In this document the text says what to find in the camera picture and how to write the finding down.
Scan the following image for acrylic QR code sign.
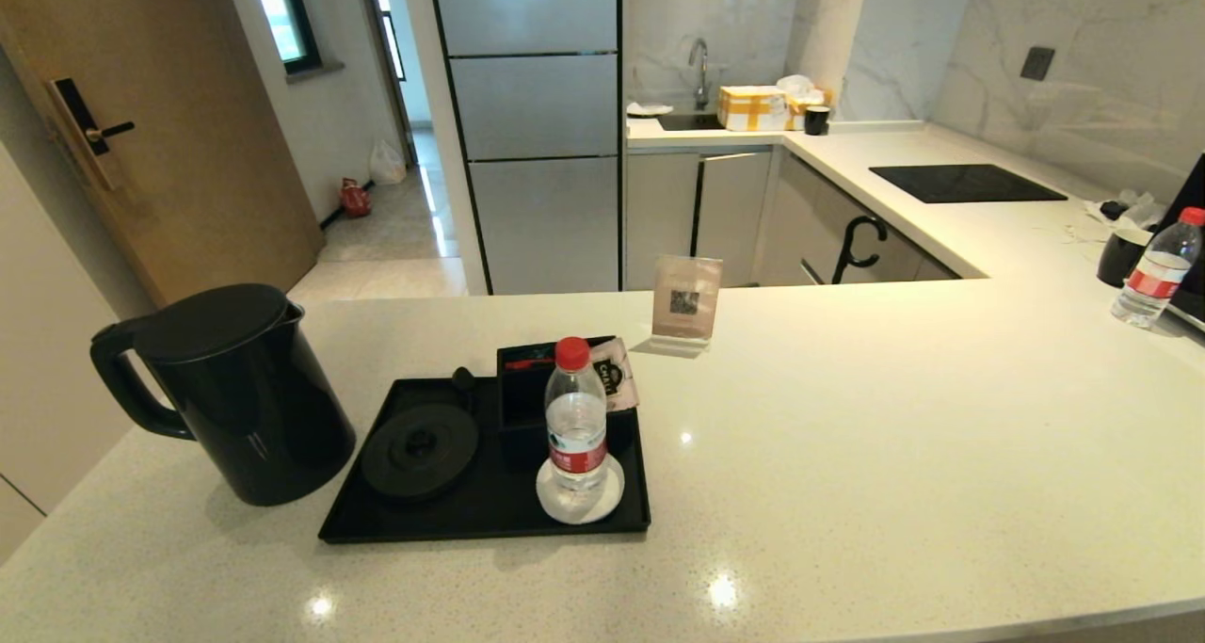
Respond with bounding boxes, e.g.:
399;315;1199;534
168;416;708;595
633;253;724;359

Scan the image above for pink tea bag packet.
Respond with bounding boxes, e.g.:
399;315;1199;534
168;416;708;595
588;336;641;413

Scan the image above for white round coaster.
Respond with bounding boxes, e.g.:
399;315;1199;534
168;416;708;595
536;453;626;525

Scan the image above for white plastic bag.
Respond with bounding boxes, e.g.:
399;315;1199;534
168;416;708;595
367;139;408;185

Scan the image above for black mug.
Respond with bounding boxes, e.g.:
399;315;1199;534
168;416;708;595
1097;228;1154;289

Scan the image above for black electric kettle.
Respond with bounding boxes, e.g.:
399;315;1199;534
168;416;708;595
89;283;357;507

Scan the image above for grey refrigerator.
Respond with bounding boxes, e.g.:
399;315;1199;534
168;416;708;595
428;0;624;297

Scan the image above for white base cabinet door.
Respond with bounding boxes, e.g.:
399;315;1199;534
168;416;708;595
626;152;699;290
699;152;775;287

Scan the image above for white panel cabinet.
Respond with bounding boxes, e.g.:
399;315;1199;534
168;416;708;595
0;144;157;565

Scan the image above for crumpled clear plastic wrap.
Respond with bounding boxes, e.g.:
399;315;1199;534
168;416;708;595
1083;191;1168;239

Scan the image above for black-framed window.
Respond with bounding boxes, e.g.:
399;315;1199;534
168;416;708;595
247;0;321;74

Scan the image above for wooden door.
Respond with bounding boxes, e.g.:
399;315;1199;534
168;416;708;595
0;0;324;308

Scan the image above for black hook handle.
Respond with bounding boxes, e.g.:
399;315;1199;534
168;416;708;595
832;215;889;285

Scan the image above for red-capped water bottle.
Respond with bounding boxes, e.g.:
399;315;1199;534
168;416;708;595
544;336;610;494
1111;207;1205;330

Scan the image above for black organizer box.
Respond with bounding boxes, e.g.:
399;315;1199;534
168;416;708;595
496;335;641;467

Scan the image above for black induction cooktop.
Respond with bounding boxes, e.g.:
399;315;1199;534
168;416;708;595
869;164;1069;204

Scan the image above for black door lock handle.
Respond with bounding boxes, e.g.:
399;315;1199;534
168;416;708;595
42;77;136;191

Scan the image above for grey corner base cabinet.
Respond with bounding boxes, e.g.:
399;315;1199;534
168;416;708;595
758;152;963;285

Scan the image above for large yellow-taped cardboard box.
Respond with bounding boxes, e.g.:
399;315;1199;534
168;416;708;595
717;85;790;133

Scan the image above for black round kettle base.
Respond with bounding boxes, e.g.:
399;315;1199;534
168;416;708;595
361;402;480;504

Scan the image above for chrome faucet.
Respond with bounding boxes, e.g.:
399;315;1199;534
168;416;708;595
688;38;711;110

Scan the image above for black rectangular tray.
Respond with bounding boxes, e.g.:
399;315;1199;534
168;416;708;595
317;375;652;544

